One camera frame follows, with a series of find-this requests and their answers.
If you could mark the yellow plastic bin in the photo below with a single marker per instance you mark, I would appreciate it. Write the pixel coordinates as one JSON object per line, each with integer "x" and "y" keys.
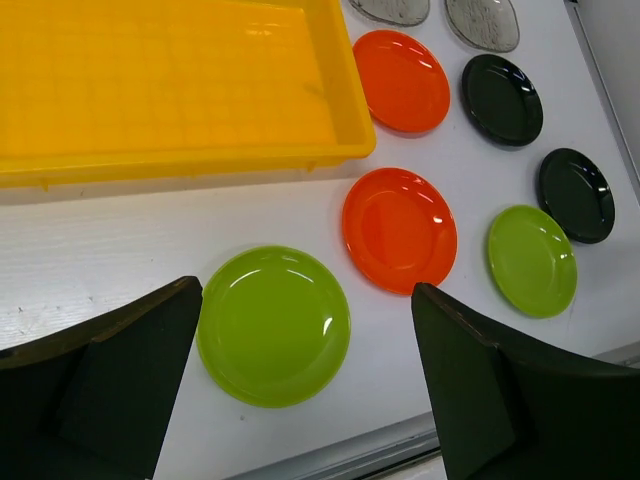
{"x": 97, "y": 91}

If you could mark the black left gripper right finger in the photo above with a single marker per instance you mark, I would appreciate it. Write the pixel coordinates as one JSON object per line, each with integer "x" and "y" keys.
{"x": 509, "y": 406}

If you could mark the aluminium rail right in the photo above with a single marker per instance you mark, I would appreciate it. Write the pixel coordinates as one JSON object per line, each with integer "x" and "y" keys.
{"x": 609, "y": 35}

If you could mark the small green plate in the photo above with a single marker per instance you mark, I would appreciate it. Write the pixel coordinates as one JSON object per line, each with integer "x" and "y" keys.
{"x": 532, "y": 261}

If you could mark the black plate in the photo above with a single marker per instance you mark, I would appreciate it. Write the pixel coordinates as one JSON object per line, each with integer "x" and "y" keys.
{"x": 575, "y": 193}
{"x": 500, "y": 101}

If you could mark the clear glass plate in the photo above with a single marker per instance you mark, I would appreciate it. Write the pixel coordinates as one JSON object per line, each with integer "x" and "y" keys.
{"x": 489, "y": 25}
{"x": 403, "y": 13}

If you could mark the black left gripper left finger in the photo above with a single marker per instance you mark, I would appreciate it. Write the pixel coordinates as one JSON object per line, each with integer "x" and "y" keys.
{"x": 93, "y": 401}

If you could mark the large green plate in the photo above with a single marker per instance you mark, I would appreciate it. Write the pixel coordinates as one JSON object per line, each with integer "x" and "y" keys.
{"x": 274, "y": 327}

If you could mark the orange plate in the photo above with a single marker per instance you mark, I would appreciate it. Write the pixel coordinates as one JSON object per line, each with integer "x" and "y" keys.
{"x": 405, "y": 86}
{"x": 398, "y": 230}

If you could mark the aluminium rail front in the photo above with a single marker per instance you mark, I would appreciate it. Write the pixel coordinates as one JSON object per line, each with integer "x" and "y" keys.
{"x": 380, "y": 451}

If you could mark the aluminium rail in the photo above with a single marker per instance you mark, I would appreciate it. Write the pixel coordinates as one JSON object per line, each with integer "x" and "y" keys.
{"x": 609, "y": 35}
{"x": 380, "y": 451}

